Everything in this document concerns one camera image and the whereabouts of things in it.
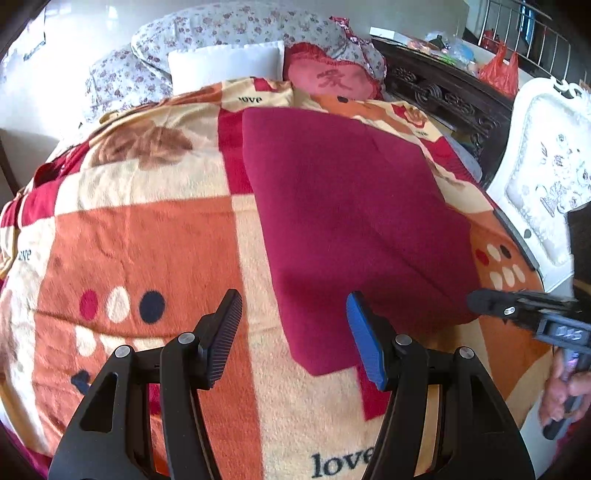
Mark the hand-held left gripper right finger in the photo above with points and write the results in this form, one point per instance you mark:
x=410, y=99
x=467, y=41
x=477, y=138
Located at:
x=364, y=346

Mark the maroon fleece garment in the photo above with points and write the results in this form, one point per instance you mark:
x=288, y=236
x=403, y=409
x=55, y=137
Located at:
x=346, y=207

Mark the metal railing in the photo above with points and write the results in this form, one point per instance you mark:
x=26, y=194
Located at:
x=554, y=50

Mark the red heart-shaped cushion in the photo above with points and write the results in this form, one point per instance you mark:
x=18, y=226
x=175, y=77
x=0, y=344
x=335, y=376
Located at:
x=332, y=76

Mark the person's right hand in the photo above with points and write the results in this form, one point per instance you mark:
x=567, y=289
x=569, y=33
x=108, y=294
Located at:
x=554, y=392

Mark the white flat box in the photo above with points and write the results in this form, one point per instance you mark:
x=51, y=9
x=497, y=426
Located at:
x=388, y=34

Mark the colourful clutter pile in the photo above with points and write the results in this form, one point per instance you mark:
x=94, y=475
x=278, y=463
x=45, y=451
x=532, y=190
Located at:
x=448, y=50

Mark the printed orange red blanket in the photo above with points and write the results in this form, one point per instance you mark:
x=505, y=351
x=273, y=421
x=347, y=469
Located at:
x=138, y=240

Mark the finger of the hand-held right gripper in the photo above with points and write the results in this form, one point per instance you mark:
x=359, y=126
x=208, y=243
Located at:
x=494, y=302

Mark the small floral pillow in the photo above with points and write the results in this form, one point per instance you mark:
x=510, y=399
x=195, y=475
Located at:
x=124, y=83

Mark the red plastic bag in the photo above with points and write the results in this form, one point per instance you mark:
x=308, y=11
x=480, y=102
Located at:
x=498, y=71

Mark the light blue bed sheet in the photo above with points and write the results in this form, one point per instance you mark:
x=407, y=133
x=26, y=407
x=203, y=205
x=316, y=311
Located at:
x=464, y=154

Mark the dark carved wooden headboard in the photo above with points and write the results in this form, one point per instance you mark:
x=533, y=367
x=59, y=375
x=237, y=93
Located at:
x=443, y=92

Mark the white pillow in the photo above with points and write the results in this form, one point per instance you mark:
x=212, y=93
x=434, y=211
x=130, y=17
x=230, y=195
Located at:
x=221, y=64

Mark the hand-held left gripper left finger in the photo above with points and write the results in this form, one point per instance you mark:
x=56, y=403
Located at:
x=226, y=337

